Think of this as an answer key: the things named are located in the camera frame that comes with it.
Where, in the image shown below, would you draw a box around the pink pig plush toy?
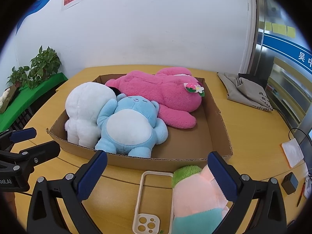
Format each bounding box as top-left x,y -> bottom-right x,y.
171,165 -> 229,233

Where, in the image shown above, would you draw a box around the beige phone case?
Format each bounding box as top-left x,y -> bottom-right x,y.
132,171 -> 174,233

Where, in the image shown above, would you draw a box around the blue plush toy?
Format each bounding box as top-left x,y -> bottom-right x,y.
95,94 -> 168,158

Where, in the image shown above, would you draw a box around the red pen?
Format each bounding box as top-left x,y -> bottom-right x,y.
296,182 -> 306,208

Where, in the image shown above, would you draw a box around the black charger block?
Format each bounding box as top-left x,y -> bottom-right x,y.
281,172 -> 298,195

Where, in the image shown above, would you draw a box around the green covered side table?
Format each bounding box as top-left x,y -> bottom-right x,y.
1,73 -> 68,132

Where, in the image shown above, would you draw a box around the small potted plant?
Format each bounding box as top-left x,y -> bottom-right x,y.
7,66 -> 30,88

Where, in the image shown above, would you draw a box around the white orange pad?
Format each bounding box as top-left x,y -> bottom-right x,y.
281,138 -> 304,168

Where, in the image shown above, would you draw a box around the white plush toy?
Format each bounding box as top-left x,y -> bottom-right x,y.
65,82 -> 119,148

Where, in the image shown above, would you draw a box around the green potted plant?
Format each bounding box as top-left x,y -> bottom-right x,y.
27,46 -> 61,89

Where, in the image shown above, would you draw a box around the brown cardboard box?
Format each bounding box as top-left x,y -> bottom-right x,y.
49,74 -> 232,172

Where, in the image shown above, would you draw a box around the grey cloth bag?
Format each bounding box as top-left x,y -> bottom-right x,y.
217,72 -> 273,112

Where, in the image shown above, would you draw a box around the blue door banner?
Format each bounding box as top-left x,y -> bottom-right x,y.
262,33 -> 311,74

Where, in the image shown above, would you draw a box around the yellow sticky notes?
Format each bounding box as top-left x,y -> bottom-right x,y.
257,21 -> 296,39

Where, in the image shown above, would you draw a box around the black cable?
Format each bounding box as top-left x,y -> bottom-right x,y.
288,127 -> 312,149

